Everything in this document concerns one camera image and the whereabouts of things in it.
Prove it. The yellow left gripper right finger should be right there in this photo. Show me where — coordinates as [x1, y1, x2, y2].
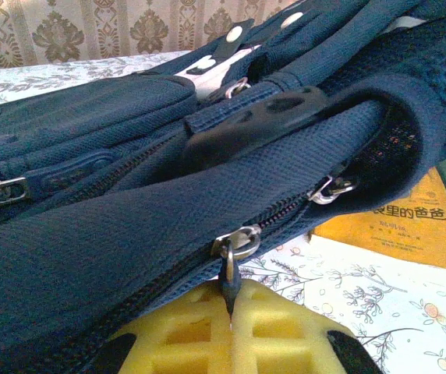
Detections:
[230, 277, 384, 374]

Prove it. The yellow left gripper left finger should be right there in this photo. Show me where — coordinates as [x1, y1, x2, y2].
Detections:
[90, 280, 234, 374]

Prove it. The navy blue backpack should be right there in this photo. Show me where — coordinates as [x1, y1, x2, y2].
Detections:
[0, 0, 446, 374]

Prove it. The floral tablecloth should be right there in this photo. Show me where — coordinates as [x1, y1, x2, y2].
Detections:
[0, 49, 446, 374]

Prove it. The yellow paperback book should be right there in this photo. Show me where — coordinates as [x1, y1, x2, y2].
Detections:
[310, 166, 446, 273]

